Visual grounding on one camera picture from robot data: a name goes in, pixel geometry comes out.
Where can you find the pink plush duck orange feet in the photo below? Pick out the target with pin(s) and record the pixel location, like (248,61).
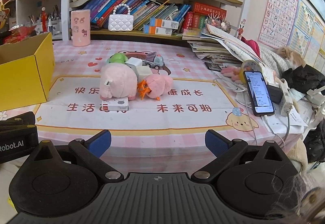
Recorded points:
(158,85)

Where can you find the white box orange blue end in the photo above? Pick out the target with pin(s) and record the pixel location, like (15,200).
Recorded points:
(157,30)
(165,23)

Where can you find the magenta cloth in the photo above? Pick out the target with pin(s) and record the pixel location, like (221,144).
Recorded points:
(252,46)

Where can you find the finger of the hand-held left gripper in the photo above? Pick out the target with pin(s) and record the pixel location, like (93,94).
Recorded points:
(17,122)

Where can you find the white charger plug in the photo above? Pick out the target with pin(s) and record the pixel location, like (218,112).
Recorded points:
(134,62)

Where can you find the black power adapter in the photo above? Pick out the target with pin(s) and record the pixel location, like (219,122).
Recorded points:
(275,93)

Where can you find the white power strip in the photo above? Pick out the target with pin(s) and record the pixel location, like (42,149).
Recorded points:
(285,102)

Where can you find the pink flower ornament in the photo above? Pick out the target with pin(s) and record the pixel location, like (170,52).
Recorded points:
(218,22)

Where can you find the stack of books and papers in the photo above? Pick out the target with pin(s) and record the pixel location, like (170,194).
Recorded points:
(215,46)

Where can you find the pink alphabet poster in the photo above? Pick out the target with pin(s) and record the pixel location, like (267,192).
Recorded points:
(278,13)

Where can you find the grey toy truck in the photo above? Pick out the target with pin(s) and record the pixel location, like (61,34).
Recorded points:
(155,61)

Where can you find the yellow chart poster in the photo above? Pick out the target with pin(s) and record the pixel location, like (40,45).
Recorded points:
(308,33)

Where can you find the small white box red label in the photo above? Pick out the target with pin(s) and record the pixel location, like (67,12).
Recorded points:
(115,104)

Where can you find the red dictionary box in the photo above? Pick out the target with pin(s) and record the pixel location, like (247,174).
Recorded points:
(209,10)

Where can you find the red books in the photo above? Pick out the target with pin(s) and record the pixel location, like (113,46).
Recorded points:
(193,20)

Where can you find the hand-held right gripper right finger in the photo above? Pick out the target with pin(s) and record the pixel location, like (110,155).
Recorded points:
(215,141)

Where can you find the grey blanket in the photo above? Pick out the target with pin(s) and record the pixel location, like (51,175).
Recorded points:
(273,64)

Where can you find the fur trim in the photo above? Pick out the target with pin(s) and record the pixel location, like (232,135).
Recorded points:
(292,198)

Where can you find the smartphone with lit screen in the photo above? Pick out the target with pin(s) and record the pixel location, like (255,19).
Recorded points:
(259,93)

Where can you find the green toy figure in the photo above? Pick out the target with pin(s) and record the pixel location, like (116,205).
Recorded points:
(116,58)

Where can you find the black jacket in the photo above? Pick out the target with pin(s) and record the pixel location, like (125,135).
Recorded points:
(304,78)

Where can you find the desk pen cups with pens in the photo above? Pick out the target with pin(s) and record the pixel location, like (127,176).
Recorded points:
(50,24)

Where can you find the pink hand toy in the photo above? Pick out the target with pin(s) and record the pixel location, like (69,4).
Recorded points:
(229,72)

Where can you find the pink cylinder container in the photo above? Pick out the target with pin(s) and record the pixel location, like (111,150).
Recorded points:
(80,28)

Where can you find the large pink plush toy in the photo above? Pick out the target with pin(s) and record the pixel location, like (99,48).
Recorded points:
(116,79)

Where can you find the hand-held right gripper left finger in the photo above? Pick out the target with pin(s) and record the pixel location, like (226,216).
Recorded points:
(102,141)

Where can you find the pink printed tablecloth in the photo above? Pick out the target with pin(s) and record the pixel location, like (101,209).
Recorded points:
(177,118)

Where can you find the yellow tape roll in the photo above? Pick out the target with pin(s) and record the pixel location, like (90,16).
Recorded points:
(251,66)

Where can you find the white cube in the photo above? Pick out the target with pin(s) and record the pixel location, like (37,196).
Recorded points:
(143,72)

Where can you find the row of colourful books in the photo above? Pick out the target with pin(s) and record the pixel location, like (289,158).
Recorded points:
(142,11)

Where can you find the red shiny bag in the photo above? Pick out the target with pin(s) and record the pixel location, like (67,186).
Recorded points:
(20,36)

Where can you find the yellow cardboard box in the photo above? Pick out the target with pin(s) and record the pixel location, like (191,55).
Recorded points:
(22,79)

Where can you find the orange and white cat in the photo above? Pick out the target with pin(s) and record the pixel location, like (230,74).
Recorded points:
(292,55)

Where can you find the black phone lying flat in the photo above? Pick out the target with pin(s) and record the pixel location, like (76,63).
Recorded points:
(213,66)

